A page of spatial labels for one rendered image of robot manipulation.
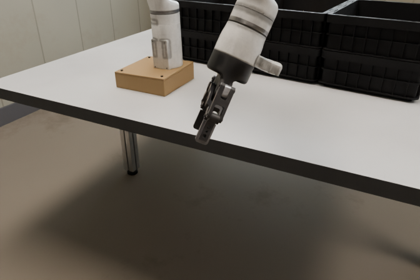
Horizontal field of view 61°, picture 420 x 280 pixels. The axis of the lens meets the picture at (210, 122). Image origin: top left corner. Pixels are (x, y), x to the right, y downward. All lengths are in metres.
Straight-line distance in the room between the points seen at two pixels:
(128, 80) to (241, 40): 0.65
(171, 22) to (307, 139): 0.54
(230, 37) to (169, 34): 0.58
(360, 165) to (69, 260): 1.18
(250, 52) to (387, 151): 0.45
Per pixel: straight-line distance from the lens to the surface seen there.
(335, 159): 0.82
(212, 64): 0.59
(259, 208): 1.75
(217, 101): 0.54
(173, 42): 1.15
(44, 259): 1.65
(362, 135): 0.95
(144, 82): 1.13
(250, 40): 0.58
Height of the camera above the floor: 1.12
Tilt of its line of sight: 26 degrees down
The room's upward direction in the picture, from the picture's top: straight up
